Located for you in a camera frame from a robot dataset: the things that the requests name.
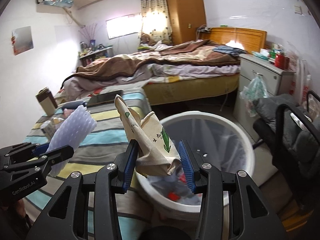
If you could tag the power strip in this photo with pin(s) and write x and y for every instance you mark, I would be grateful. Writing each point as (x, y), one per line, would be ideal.
(203, 29)

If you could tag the cluttered shelf desk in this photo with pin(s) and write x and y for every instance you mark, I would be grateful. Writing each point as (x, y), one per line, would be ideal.
(96, 55)

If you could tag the clear plastic bottle red label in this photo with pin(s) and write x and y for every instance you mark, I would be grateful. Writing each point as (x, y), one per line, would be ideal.
(173, 195)

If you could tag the wooden wardrobe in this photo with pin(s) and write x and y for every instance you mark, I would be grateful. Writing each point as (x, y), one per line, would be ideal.
(186, 12)

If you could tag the black chair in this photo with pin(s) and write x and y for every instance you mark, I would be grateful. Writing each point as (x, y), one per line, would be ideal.
(280, 140)

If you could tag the purple foam fruit net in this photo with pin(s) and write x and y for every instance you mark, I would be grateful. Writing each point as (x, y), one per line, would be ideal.
(75, 127)

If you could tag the brown teddy bear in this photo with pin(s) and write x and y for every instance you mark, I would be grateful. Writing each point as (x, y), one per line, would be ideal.
(145, 39)

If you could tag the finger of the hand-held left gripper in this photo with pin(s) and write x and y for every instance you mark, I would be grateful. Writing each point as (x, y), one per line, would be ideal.
(40, 148)
(62, 153)

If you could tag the white nightstand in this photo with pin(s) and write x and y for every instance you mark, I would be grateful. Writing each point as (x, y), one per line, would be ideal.
(260, 72)

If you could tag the vase of purple branches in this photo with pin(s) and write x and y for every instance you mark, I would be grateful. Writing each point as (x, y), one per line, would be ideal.
(88, 35)

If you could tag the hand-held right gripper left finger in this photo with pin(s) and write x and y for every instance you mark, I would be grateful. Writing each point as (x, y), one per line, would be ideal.
(128, 165)

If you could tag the wooden bed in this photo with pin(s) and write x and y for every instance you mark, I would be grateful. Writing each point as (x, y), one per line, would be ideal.
(190, 90)

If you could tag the green plastic bag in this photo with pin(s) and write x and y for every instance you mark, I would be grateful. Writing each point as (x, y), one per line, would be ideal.
(255, 92)

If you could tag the grey clothes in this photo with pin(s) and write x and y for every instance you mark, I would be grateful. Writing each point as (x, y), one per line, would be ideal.
(300, 135)

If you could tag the wall poster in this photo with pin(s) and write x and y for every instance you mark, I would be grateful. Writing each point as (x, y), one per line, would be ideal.
(22, 41)

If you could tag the lilac quilt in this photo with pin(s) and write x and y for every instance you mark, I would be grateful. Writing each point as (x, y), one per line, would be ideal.
(200, 71)

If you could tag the brown blanket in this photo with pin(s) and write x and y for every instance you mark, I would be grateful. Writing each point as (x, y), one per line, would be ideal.
(162, 55)

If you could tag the white trash bin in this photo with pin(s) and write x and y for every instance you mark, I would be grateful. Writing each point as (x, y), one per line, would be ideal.
(225, 135)

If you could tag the white plastic bag red print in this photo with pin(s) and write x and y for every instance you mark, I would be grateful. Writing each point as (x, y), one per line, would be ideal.
(300, 90)

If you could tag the white carton with blue label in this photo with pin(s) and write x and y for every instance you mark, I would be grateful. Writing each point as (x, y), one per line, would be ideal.
(48, 128)

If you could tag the white light switch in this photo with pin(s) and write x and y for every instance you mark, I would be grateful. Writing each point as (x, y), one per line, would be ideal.
(297, 9)

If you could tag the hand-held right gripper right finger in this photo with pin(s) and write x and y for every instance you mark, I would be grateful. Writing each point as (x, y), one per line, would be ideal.
(186, 167)

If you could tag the black tablet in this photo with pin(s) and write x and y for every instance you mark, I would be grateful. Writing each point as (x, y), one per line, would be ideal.
(105, 98)

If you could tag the dark blue glasses case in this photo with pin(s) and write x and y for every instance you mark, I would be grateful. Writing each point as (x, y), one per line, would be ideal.
(72, 105)

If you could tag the brown paper bag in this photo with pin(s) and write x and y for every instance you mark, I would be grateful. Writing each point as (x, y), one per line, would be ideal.
(150, 140)

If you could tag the folded blue clothing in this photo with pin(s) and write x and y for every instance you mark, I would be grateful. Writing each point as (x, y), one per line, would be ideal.
(228, 50)

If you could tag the patterned curtain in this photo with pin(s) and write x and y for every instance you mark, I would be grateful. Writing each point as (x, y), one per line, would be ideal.
(155, 7)

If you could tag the green tissue box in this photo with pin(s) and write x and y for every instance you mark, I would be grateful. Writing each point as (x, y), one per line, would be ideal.
(261, 54)

